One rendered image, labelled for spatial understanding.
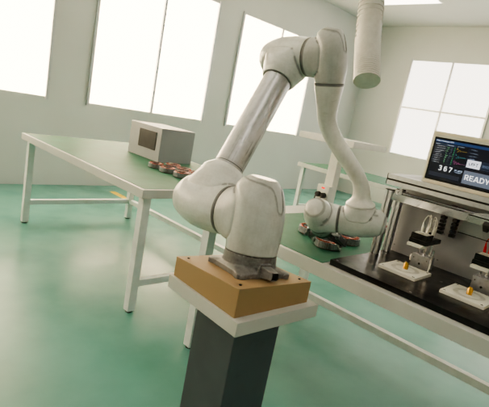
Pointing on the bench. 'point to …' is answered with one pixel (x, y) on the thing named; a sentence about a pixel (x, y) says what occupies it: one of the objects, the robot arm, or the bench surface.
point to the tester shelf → (451, 194)
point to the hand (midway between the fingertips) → (327, 242)
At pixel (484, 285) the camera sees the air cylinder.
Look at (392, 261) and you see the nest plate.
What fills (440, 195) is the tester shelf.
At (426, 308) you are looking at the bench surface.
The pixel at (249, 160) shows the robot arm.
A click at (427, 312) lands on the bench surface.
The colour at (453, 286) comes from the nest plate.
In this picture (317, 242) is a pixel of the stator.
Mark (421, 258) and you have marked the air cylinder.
